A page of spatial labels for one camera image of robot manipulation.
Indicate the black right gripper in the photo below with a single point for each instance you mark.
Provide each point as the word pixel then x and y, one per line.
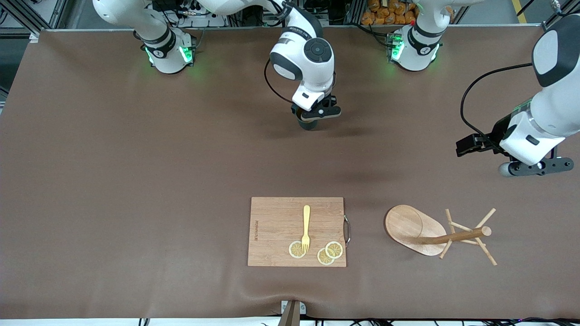
pixel 309 125

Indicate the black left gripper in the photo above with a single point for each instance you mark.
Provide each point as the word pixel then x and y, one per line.
pixel 497 132

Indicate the teal cup with yellow inside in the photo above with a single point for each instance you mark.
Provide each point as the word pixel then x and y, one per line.
pixel 309 125

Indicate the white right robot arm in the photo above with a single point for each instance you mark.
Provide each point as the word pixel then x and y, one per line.
pixel 294 63

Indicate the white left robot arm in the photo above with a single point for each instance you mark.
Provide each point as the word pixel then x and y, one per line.
pixel 553 108

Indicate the wooden mug rack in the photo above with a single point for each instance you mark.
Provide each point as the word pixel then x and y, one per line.
pixel 408 224

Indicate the bag of orange items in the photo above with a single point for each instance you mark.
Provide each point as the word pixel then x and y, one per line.
pixel 385 16

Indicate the yellow plastic fork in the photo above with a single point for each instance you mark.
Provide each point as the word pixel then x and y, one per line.
pixel 306 217

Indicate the wooden cutting board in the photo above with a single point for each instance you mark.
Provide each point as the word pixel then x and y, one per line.
pixel 272 226

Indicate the lemon slice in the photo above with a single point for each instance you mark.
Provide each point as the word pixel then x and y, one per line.
pixel 294 250
pixel 323 258
pixel 335 249

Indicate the white power strip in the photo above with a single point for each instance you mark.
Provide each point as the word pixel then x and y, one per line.
pixel 199 13

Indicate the brown table mat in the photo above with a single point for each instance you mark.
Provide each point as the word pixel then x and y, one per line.
pixel 136 158

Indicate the aluminium frame profile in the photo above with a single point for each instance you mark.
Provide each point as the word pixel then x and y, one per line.
pixel 555 25
pixel 31 27

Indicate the camera mounting post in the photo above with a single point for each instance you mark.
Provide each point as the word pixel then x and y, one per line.
pixel 291 314

